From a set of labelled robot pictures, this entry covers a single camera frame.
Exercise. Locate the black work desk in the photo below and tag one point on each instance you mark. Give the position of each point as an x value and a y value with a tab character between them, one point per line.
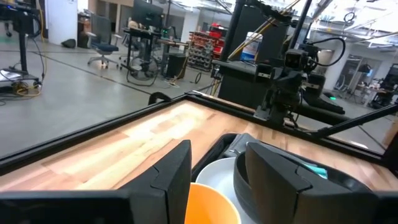
140	32

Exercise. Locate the white round plate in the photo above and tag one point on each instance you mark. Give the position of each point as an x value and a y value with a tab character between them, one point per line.
217	174

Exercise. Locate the black equipment stand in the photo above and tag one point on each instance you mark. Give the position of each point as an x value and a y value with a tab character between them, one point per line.
22	46

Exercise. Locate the white container blue label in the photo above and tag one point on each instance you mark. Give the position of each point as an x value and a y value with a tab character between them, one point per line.
250	53

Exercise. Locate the black monitor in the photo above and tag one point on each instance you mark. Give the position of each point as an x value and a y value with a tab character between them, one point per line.
147	14

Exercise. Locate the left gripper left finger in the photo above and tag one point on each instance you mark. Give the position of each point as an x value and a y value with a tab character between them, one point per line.
174	174

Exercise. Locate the black bag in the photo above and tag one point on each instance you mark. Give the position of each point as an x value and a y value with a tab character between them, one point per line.
68	43

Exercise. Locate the black aluminium frame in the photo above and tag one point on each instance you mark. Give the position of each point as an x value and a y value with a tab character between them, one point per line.
93	127

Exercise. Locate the black computer box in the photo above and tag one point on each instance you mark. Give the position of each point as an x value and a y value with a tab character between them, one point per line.
175	65

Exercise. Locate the black frame clip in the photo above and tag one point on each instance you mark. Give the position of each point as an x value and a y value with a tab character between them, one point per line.
155	95

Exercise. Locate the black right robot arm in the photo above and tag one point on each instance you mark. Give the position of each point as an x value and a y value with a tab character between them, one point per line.
320	99

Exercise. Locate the black bowl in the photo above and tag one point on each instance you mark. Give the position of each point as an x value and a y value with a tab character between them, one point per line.
241	186

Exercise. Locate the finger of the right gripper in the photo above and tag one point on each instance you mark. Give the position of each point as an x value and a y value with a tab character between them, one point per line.
283	116
265	111

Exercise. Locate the white pillar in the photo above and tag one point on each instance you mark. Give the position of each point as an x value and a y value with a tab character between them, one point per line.
60	21

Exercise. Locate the orange cup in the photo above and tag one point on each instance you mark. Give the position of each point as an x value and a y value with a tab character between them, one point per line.
208	205

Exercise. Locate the black side desk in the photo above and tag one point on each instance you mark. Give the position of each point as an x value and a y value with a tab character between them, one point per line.
239	87

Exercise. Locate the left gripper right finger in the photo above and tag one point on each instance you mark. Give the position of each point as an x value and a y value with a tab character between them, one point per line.
273	186

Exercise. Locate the red storage bin rack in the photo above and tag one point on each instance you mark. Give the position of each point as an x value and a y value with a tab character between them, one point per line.
214	40

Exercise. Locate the grey cloth napkin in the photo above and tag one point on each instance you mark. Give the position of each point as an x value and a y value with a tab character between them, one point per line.
239	143

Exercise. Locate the grey office chair blue seat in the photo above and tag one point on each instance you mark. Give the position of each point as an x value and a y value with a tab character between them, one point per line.
104	46

